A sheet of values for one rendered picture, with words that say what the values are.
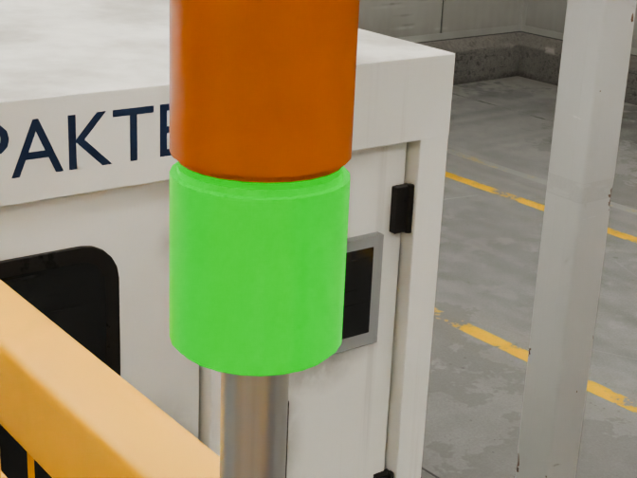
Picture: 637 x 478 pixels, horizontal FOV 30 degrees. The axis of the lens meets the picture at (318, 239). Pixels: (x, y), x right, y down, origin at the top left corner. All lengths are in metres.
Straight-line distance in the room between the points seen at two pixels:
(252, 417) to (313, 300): 0.05
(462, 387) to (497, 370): 0.26
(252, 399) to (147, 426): 0.09
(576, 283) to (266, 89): 2.76
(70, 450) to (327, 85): 0.20
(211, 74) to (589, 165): 2.66
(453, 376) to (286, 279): 5.01
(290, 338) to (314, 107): 0.06
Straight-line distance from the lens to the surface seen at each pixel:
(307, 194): 0.31
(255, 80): 0.30
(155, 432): 0.43
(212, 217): 0.31
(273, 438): 0.35
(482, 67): 11.51
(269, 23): 0.29
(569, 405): 3.20
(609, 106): 2.95
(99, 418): 0.44
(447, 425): 4.92
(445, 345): 5.62
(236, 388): 0.34
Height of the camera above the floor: 2.31
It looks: 20 degrees down
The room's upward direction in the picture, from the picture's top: 3 degrees clockwise
